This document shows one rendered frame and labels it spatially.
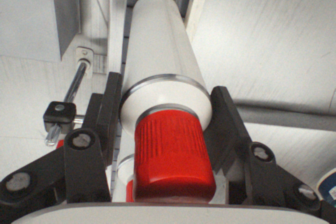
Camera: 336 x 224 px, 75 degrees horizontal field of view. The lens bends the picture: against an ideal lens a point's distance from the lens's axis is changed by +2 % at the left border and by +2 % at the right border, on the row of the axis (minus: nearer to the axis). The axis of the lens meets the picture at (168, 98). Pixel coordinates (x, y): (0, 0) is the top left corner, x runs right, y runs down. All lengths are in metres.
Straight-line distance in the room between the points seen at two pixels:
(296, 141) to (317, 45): 0.19
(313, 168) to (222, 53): 0.38
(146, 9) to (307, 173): 0.56
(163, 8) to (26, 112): 0.36
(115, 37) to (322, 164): 0.55
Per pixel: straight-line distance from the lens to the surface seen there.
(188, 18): 0.25
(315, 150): 0.58
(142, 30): 0.16
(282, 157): 0.56
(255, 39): 0.38
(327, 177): 0.69
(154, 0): 0.22
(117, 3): 0.19
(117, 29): 0.20
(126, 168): 0.19
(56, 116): 0.27
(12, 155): 0.60
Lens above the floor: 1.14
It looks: 50 degrees down
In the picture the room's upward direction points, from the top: 173 degrees clockwise
